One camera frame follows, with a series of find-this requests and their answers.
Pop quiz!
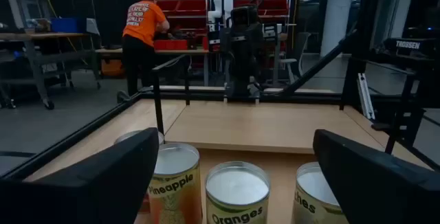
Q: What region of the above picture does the blue plastic bin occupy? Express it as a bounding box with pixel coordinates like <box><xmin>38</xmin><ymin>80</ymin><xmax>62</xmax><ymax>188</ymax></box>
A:
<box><xmin>50</xmin><ymin>17</ymin><xmax>80</xmax><ymax>34</ymax></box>

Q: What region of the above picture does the wooden top workbench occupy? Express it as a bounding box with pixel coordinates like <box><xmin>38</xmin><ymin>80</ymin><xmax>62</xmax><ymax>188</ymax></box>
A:
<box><xmin>95</xmin><ymin>47</ymin><xmax>211</xmax><ymax>87</ymax></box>

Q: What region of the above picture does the oranges label tin can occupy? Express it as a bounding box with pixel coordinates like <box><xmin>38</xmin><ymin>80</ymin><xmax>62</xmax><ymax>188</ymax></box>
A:
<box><xmin>205</xmin><ymin>161</ymin><xmax>272</xmax><ymax>224</ymax></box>

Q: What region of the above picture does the grey office chair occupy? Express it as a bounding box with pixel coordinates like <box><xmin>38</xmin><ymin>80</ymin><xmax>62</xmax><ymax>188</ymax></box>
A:
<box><xmin>280</xmin><ymin>31</ymin><xmax>311</xmax><ymax>84</ymax></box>

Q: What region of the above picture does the red storage bin rack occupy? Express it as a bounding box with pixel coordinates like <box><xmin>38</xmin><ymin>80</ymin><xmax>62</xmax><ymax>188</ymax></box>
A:
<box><xmin>156</xmin><ymin>0</ymin><xmax>298</xmax><ymax>52</ymax></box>

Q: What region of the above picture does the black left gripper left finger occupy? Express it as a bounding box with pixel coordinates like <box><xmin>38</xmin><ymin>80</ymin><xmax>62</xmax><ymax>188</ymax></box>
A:
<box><xmin>0</xmin><ymin>126</ymin><xmax>160</xmax><ymax>224</ymax></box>

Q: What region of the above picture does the person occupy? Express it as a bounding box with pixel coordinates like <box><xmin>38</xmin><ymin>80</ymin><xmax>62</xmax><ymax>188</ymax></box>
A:
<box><xmin>120</xmin><ymin>0</ymin><xmax>171</xmax><ymax>98</ymax></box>

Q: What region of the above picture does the white building column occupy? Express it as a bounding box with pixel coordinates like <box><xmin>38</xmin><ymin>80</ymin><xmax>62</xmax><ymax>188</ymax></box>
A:
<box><xmin>319</xmin><ymin>0</ymin><xmax>353</xmax><ymax>58</ymax></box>

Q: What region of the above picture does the peaches label tin can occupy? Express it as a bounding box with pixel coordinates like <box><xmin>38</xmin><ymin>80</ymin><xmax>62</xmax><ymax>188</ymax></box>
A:
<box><xmin>291</xmin><ymin>161</ymin><xmax>350</xmax><ymax>224</ymax></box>

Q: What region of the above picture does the silver aluminium extrusion piece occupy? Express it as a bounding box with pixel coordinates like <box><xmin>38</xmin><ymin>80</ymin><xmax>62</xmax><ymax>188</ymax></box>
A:
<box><xmin>356</xmin><ymin>72</ymin><xmax>376</xmax><ymax>120</ymax></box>

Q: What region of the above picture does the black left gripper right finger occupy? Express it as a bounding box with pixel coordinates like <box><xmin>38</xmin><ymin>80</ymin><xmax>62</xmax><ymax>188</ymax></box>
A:
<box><xmin>311</xmin><ymin>128</ymin><xmax>440</xmax><ymax>224</ymax></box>

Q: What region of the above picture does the red plastic bin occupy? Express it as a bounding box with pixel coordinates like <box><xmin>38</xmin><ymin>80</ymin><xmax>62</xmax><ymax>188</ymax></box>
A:
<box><xmin>153</xmin><ymin>38</ymin><xmax>189</xmax><ymax>51</ymax></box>

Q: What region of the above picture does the grey wheeled workbench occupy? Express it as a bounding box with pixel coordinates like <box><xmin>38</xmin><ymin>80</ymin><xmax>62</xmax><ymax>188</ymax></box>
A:
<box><xmin>0</xmin><ymin>31</ymin><xmax>102</xmax><ymax>111</ymax></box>

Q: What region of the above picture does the pineapple label tin can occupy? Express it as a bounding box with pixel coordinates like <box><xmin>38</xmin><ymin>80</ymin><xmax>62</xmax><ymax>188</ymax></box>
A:
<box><xmin>147</xmin><ymin>142</ymin><xmax>204</xmax><ymax>224</ymax></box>

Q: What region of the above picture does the red label tin can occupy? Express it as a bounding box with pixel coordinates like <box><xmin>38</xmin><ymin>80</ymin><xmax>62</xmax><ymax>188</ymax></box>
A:
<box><xmin>114</xmin><ymin>129</ymin><xmax>166</xmax><ymax>215</ymax></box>

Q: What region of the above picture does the black aluminium table frame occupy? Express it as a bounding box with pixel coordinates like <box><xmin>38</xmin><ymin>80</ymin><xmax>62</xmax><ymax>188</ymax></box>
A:
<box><xmin>0</xmin><ymin>0</ymin><xmax>440</xmax><ymax>181</ymax></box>

